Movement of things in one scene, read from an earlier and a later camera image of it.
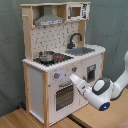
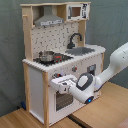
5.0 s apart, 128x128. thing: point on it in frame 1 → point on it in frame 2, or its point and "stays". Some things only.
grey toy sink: (79, 51) stays
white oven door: (65, 100) stays
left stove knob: (56, 75) stays
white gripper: (85, 87) → (63, 83)
